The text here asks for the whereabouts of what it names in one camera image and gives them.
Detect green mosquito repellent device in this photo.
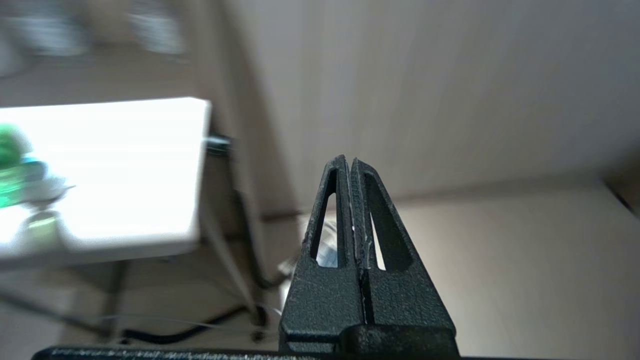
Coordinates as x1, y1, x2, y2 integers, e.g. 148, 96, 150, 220
0, 124, 76, 236

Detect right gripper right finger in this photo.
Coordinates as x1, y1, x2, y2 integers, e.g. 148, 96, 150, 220
350, 158, 457, 337

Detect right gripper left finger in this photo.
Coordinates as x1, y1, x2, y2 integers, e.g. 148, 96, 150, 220
278, 154, 363, 354

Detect white table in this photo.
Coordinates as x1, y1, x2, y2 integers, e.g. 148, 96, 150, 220
0, 97, 266, 341

